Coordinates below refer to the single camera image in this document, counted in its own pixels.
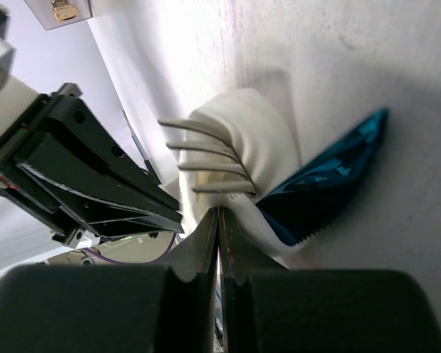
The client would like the silver metal fork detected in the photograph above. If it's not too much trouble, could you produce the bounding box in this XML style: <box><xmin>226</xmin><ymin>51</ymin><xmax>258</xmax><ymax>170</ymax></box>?
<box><xmin>158</xmin><ymin>118</ymin><xmax>258</xmax><ymax>197</ymax></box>

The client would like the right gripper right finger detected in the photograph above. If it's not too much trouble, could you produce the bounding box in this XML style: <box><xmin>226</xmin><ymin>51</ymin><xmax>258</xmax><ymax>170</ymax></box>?
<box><xmin>218</xmin><ymin>209</ymin><xmax>441</xmax><ymax>352</ymax></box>

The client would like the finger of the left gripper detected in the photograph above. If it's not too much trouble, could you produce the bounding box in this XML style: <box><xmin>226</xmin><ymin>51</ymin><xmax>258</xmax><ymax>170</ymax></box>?
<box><xmin>0</xmin><ymin>83</ymin><xmax>182</xmax><ymax>245</ymax></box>

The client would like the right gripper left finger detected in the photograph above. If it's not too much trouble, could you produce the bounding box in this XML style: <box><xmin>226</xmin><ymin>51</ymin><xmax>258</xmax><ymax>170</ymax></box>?
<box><xmin>0</xmin><ymin>210</ymin><xmax>218</xmax><ymax>352</ymax></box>

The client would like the smoky transparent plastic container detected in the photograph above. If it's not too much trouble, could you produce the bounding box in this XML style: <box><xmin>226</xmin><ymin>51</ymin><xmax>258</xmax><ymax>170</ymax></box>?
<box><xmin>24</xmin><ymin>0</ymin><xmax>93</xmax><ymax>31</ymax></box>

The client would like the white paper napkin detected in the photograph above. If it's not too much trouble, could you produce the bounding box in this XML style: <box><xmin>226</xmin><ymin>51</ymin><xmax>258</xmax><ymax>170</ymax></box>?
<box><xmin>179</xmin><ymin>88</ymin><xmax>302</xmax><ymax>257</ymax></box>

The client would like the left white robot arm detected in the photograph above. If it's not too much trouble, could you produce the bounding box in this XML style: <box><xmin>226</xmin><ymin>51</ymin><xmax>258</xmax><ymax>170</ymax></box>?
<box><xmin>0</xmin><ymin>7</ymin><xmax>182</xmax><ymax>245</ymax></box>

